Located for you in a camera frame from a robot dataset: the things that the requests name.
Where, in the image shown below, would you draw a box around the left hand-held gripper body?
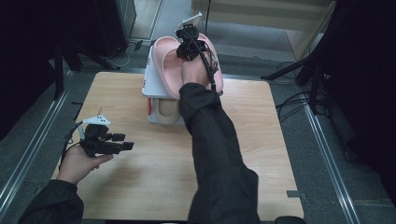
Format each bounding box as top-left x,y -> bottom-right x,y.
79,106 -> 124,159

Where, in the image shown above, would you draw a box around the black metal stand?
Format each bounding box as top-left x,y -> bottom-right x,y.
261,46 -> 331,116
52,40 -> 120,102

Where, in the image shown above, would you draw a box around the grey tape strip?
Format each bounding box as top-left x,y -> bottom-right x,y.
286,189 -> 307,200

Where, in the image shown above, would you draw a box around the metal floor rail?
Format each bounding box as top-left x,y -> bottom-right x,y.
303,104 -> 362,224
0,87 -> 71,216

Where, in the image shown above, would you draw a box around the dark cabinet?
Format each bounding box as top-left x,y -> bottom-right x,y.
92,0 -> 138,59

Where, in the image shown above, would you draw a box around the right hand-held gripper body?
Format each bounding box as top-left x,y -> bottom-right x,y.
175,11 -> 209,63

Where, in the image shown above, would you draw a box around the person's right hand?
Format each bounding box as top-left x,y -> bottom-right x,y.
180,59 -> 211,89

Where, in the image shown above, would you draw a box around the person's left hand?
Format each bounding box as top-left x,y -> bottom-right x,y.
56,145 -> 115,187

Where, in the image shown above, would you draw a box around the black floor cables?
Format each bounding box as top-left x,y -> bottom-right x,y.
275,90 -> 312,122

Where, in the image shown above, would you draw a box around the white floor cable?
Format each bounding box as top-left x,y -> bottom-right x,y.
106,45 -> 134,68

